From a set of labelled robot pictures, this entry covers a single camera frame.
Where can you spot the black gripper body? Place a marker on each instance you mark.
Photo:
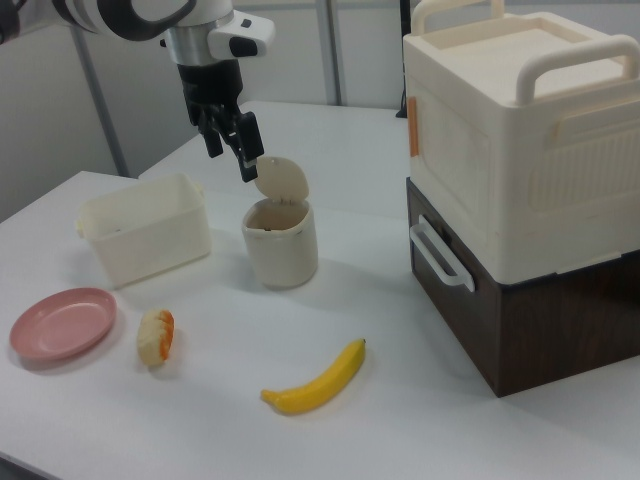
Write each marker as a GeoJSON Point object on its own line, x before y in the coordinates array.
{"type": "Point", "coordinates": [210, 85]}

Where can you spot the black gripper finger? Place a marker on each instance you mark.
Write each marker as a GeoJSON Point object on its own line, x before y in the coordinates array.
{"type": "Point", "coordinates": [247, 145]}
{"type": "Point", "coordinates": [212, 135]}

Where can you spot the white cylindrical cup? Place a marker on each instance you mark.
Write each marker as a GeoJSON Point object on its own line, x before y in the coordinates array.
{"type": "Point", "coordinates": [282, 250]}

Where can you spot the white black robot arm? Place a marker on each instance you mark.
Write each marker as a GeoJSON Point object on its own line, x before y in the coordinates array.
{"type": "Point", "coordinates": [125, 15]}

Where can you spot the white plastic storage bin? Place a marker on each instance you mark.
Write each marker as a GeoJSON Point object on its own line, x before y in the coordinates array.
{"type": "Point", "coordinates": [150, 240]}

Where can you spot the orange tape strip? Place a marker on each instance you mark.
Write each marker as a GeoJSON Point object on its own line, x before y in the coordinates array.
{"type": "Point", "coordinates": [413, 125]}

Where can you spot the toy sushi with orange topping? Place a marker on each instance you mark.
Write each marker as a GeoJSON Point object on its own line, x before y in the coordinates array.
{"type": "Point", "coordinates": [155, 337]}

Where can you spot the pink plastic plate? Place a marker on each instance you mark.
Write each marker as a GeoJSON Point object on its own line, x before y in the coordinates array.
{"type": "Point", "coordinates": [62, 325]}

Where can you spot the yellow toy banana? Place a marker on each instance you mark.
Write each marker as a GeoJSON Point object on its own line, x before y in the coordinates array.
{"type": "Point", "coordinates": [320, 385]}

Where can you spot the dark brown wooden drawer box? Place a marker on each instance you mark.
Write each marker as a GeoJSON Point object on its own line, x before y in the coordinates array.
{"type": "Point", "coordinates": [550, 330]}

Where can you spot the grey partition post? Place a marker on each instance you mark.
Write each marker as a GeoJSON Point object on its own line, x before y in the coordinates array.
{"type": "Point", "coordinates": [334, 50]}
{"type": "Point", "coordinates": [102, 110]}

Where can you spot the black camera stand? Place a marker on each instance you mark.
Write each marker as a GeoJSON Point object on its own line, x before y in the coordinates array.
{"type": "Point", "coordinates": [404, 60]}

